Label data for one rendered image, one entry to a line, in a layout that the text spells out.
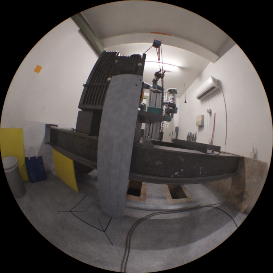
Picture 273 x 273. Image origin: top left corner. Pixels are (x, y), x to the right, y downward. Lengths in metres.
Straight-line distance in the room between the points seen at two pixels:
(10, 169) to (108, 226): 0.99
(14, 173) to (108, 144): 1.03
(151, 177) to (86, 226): 0.67
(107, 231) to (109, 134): 0.71
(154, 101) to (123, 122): 1.57
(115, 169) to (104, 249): 0.62
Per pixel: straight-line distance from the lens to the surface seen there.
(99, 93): 0.68
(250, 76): 1.87
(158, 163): 0.59
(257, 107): 1.64
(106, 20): 2.35
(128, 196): 1.01
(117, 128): 0.39
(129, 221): 0.82
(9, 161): 1.33
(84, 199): 0.95
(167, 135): 3.72
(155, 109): 1.74
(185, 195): 1.31
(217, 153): 0.83
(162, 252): 0.78
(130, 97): 0.42
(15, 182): 1.14
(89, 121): 0.71
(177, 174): 0.67
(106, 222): 0.78
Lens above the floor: 0.73
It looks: 3 degrees down
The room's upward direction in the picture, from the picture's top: 8 degrees clockwise
